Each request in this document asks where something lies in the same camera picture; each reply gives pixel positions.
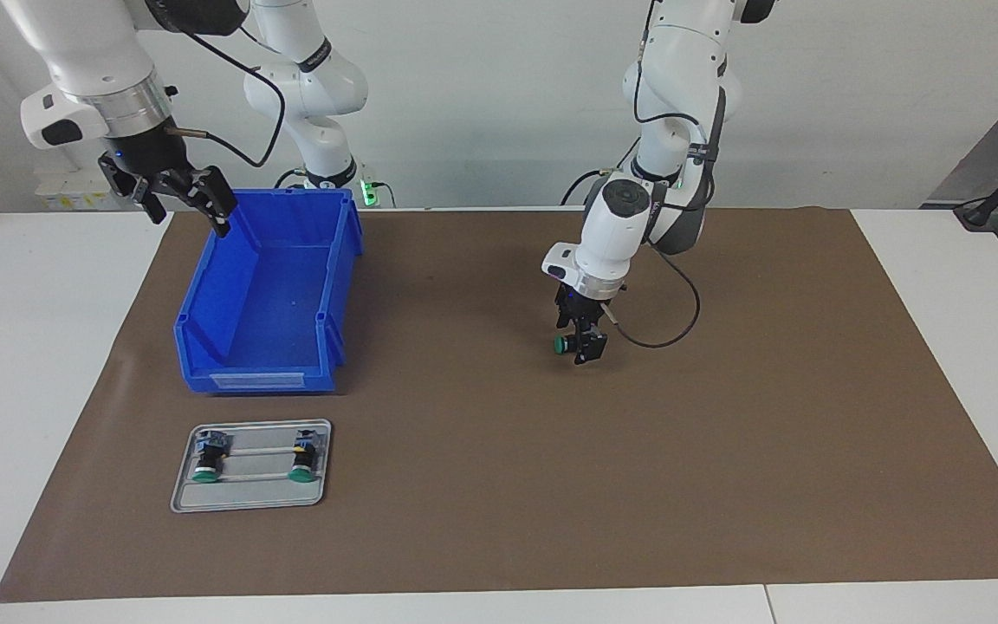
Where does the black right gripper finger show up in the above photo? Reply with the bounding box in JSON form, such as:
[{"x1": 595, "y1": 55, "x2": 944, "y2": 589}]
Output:
[
  {"x1": 99, "y1": 154, "x2": 167, "y2": 226},
  {"x1": 161, "y1": 165, "x2": 240, "y2": 239}
]

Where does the white box yellow label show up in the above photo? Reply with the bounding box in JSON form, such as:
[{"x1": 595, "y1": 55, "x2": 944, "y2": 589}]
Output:
[{"x1": 36, "y1": 167, "x2": 132, "y2": 213}]

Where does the blue plastic storage bin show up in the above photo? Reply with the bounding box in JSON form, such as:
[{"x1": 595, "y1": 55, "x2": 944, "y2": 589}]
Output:
[{"x1": 173, "y1": 188, "x2": 365, "y2": 396}]

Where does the brown table mat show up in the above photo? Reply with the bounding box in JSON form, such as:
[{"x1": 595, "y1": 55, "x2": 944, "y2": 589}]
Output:
[{"x1": 0, "y1": 206, "x2": 998, "y2": 603}]

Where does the silver metal tray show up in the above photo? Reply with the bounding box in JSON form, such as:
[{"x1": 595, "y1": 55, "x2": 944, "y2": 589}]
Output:
[{"x1": 170, "y1": 419, "x2": 333, "y2": 514}]

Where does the black base cable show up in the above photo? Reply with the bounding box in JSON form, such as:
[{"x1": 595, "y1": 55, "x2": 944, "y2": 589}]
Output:
[
  {"x1": 272, "y1": 165, "x2": 396, "y2": 209},
  {"x1": 560, "y1": 139, "x2": 638, "y2": 209}
]

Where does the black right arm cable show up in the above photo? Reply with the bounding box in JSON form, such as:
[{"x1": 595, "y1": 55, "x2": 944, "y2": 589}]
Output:
[{"x1": 165, "y1": 24, "x2": 285, "y2": 170}]

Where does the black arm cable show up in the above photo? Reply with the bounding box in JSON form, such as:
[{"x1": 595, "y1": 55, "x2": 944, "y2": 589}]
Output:
[
  {"x1": 601, "y1": 0, "x2": 729, "y2": 350},
  {"x1": 165, "y1": 24, "x2": 285, "y2": 170}
]

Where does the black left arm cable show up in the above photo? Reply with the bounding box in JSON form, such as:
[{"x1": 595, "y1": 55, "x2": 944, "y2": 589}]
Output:
[{"x1": 601, "y1": 0, "x2": 729, "y2": 350}]

